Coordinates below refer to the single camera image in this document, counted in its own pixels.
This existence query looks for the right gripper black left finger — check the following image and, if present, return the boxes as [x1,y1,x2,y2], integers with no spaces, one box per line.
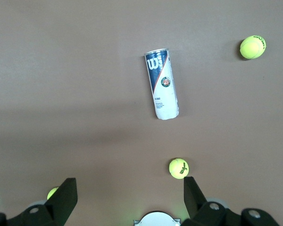
[11,178,78,226]

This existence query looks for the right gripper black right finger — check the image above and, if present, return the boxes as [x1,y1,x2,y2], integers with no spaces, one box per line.
[181,176,243,226]

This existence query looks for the white blue tennis ball can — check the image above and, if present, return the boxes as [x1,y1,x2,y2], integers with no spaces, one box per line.
[144,48,180,121]

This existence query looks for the yellow-green tennis ball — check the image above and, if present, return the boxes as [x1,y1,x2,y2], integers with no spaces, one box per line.
[46,187,59,200]
[168,158,190,180]
[240,35,267,60]

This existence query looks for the brown table cover cloth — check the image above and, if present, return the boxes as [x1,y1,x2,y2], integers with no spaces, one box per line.
[0,0,283,226]

